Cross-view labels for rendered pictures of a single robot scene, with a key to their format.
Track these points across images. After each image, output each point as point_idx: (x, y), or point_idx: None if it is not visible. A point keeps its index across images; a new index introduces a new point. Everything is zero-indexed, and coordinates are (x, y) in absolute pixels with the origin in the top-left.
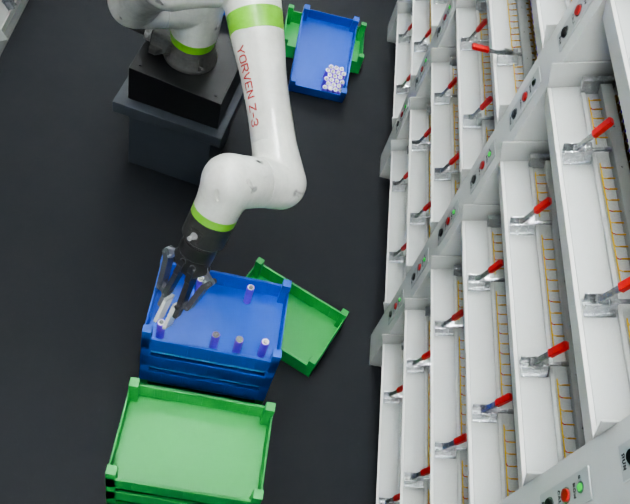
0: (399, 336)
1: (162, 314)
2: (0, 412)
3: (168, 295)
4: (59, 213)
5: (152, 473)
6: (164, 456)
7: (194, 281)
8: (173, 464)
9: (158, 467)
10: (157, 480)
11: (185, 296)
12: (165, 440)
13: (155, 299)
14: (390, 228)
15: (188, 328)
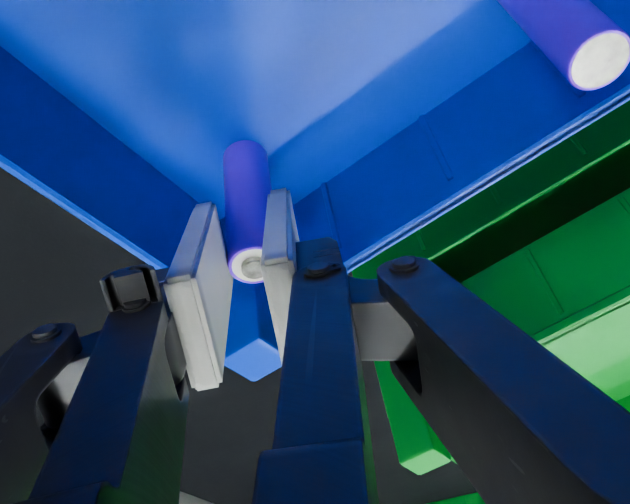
0: None
1: (221, 261)
2: (66, 229)
3: (179, 341)
4: None
5: (595, 385)
6: (600, 351)
7: (371, 486)
8: None
9: (601, 371)
10: (618, 383)
11: (369, 429)
12: (575, 333)
13: (6, 48)
14: None
15: (309, 10)
